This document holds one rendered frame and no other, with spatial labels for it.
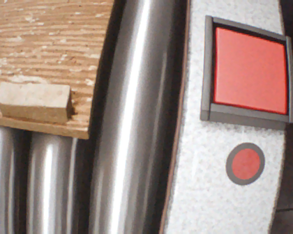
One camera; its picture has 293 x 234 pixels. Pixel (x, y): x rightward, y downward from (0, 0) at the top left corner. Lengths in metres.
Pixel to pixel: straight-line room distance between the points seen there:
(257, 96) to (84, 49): 0.12
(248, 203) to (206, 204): 0.03
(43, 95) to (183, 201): 0.11
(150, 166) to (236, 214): 0.07
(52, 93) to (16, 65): 0.06
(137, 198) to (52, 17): 0.14
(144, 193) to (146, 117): 0.05
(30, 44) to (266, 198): 0.20
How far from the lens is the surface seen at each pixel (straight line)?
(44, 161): 0.50
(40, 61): 0.51
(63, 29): 0.52
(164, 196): 0.54
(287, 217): 1.46
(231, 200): 0.50
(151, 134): 0.51
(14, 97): 0.47
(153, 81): 0.52
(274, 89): 0.51
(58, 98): 0.47
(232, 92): 0.51
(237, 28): 0.53
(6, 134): 0.51
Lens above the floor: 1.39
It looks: 67 degrees down
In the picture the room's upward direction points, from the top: 1 degrees clockwise
